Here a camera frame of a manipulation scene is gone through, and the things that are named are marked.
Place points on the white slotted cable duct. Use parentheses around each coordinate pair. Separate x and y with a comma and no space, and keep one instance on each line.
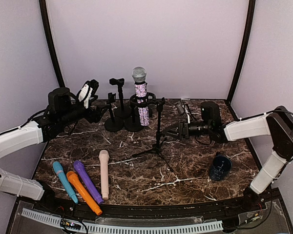
(96,228)

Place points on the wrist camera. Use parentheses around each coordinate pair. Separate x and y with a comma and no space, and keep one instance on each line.
(184,111)
(87,94)

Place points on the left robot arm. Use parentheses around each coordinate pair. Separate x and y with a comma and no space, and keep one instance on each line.
(64,108)

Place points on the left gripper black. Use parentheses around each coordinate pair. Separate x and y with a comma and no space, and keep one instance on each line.
(98,114)

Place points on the small circuit board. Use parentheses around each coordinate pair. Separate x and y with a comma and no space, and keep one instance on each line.
(70,225)

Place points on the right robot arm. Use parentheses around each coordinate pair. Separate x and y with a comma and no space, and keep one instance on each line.
(277,123)

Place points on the black stand of blue microphone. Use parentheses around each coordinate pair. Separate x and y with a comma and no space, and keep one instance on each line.
(122,111)

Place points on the orange microphone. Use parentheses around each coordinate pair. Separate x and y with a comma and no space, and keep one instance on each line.
(74,180)

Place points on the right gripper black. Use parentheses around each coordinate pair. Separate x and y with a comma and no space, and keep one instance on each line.
(183,130)

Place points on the pink microphone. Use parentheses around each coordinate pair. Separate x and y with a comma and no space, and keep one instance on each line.
(104,158)

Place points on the black stand of purple microphone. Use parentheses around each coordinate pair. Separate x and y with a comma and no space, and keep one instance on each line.
(132,124)

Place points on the black stand of pink microphone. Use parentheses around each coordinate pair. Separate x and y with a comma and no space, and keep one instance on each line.
(113,124)

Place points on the black tripod shock-mount stand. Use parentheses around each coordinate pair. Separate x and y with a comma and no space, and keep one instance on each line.
(156,148)

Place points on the purple microphone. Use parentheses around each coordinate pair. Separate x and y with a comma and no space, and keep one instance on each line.
(80,169)

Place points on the blue microphone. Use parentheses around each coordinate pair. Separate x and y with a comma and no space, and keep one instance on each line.
(58,169)

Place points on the silver glitter microphone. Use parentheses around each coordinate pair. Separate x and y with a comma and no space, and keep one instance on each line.
(139,76)

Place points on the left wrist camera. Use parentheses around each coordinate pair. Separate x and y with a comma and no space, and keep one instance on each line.
(87,94)

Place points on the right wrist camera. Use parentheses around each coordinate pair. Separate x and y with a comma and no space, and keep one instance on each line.
(184,111)

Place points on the dark blue mug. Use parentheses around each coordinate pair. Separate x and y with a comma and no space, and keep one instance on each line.
(220,167)

